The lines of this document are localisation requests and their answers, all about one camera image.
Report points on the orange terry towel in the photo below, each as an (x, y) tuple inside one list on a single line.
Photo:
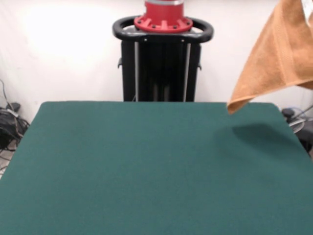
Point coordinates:
[(274, 61)]

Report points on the dark green table cloth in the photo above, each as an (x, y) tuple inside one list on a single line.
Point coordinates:
[(146, 171)]

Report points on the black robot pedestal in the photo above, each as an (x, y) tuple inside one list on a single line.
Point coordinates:
[(161, 68)]

